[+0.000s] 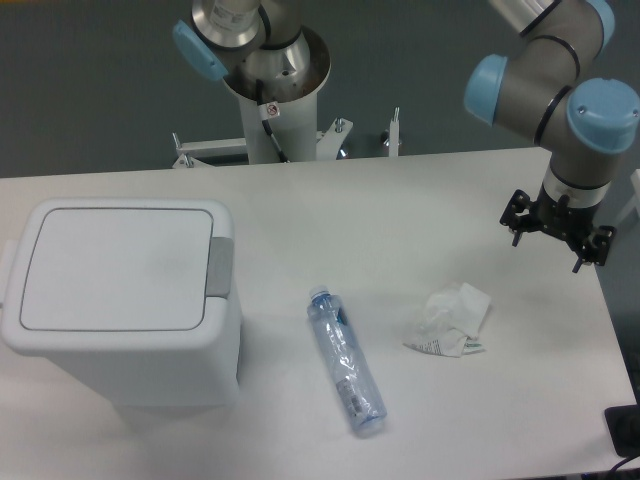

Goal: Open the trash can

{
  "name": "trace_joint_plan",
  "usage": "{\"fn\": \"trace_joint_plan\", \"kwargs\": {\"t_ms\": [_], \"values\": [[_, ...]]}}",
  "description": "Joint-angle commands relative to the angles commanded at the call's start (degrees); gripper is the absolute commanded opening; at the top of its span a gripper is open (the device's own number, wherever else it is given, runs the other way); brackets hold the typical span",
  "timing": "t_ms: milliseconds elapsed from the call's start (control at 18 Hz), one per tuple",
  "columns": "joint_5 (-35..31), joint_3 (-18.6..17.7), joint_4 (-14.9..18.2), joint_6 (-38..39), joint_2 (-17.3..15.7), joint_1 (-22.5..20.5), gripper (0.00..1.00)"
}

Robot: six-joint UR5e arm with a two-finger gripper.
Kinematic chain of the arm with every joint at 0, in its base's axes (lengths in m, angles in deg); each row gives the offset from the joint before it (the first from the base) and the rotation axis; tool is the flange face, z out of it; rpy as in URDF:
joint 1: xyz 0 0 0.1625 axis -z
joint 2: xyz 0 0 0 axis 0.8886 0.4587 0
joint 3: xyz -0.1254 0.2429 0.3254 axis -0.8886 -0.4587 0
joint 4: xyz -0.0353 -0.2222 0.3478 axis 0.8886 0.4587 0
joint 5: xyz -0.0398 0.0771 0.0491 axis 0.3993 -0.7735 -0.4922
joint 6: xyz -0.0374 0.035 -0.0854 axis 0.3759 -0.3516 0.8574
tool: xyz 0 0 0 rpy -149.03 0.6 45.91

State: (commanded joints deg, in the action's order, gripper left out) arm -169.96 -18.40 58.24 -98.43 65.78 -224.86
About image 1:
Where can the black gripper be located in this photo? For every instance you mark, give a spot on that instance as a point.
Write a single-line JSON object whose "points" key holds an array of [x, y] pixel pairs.
{"points": [[561, 221]]}

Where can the white trash can lid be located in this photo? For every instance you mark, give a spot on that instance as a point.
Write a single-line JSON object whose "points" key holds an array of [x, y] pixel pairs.
{"points": [[118, 270]]}

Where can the grey lid push button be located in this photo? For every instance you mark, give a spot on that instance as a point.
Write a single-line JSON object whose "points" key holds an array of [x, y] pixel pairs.
{"points": [[220, 267]]}

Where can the white plastic trash can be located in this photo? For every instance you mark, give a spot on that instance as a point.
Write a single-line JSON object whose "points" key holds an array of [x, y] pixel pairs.
{"points": [[187, 368]]}

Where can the crumpled white plastic wrapper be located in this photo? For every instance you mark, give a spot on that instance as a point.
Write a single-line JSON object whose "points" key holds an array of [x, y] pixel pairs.
{"points": [[449, 324]]}

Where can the white bracket at right edge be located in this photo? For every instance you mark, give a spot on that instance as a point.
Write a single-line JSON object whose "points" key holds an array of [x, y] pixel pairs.
{"points": [[631, 207]]}

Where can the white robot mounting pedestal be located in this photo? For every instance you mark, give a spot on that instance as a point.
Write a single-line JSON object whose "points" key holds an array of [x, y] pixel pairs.
{"points": [[277, 96]]}

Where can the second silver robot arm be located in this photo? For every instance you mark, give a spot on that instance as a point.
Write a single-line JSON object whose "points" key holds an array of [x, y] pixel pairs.
{"points": [[221, 34]]}

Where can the black device at edge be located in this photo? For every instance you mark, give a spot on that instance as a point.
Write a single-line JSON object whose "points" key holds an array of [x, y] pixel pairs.
{"points": [[623, 426]]}

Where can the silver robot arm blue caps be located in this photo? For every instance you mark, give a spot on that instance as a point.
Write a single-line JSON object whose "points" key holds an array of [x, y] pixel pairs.
{"points": [[587, 125]]}

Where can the empty clear plastic bottle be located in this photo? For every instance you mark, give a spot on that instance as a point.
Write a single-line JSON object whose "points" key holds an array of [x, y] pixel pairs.
{"points": [[346, 363]]}

